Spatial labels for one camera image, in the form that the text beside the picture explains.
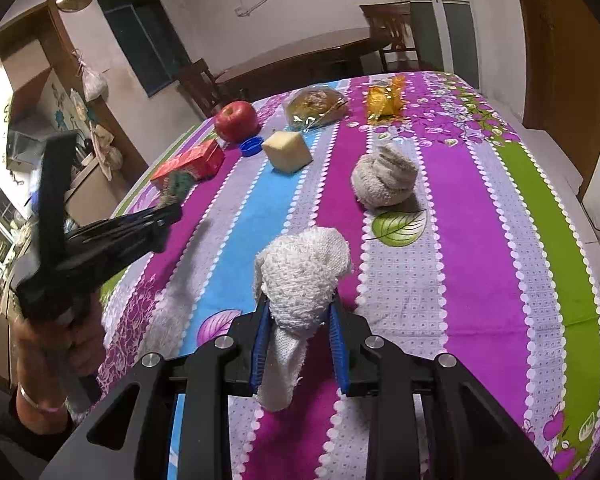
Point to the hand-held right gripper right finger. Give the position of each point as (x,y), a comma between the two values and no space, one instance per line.
(339,350)

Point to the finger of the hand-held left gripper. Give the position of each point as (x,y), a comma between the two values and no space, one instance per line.
(130,245)
(140,217)

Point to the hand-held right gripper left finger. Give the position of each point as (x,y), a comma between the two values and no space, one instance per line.
(261,340)

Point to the white towel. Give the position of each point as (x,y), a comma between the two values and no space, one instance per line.
(300,270)

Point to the person's left forearm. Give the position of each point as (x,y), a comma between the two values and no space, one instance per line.
(40,417)

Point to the person's left hand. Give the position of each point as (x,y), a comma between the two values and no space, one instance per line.
(35,350)

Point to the green scouring pad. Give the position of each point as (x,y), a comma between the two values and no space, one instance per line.
(177,187)

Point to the hanging beige cloth bags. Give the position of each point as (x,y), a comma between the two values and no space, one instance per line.
(107,152)

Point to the red carton box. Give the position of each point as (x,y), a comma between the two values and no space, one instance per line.
(190,162)

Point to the blue bottle cap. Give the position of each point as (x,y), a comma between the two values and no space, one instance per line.
(251,146)

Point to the red apple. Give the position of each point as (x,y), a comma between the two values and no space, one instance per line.
(236,121)

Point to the hanging white plastic bag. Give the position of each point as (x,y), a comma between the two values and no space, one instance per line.
(92,85)

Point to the dark wooden chair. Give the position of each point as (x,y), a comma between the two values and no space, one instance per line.
(200,87)
(390,30)

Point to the yellow sponge block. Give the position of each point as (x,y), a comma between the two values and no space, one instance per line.
(287,152)

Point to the beige rolled towel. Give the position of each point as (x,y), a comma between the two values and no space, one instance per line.
(385,177)

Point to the dark window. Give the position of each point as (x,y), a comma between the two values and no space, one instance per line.
(140,35)

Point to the bread in clear bag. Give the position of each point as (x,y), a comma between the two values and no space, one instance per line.
(315,105)

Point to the dark wooden table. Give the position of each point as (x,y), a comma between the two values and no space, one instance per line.
(300,65)

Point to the gold foil wrapper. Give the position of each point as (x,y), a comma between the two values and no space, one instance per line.
(385,100)

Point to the glass panel door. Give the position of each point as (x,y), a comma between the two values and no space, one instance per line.
(440,15)

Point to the brown wooden door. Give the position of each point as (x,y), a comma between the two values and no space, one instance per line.
(565,75)

